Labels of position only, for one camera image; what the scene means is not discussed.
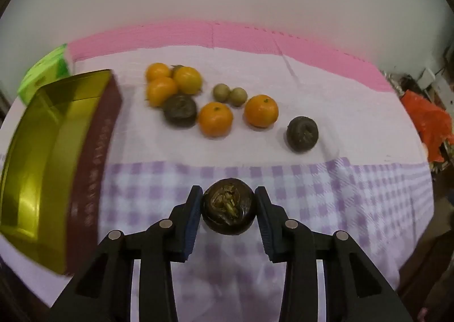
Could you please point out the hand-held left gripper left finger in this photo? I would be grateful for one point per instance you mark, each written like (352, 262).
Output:
(193, 226)

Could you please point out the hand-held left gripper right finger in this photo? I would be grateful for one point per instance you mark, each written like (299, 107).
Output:
(266, 233)

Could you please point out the dark brown wrinkled fruit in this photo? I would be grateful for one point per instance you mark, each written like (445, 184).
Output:
(302, 134)
(228, 212)
(180, 110)

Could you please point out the orange mandarin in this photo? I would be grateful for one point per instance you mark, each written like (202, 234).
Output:
(188, 80)
(261, 111)
(158, 71)
(161, 93)
(215, 119)

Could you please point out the gold metal tin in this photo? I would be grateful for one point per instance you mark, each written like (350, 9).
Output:
(35, 151)

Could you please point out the orange plastic bag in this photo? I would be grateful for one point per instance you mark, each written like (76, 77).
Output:
(425, 119)

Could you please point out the pink foam mat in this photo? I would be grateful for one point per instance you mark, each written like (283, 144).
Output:
(248, 34)

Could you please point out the green tissue pack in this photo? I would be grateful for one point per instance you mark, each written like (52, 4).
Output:
(42, 70)

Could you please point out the white box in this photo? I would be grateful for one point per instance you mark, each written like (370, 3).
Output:
(431, 79)

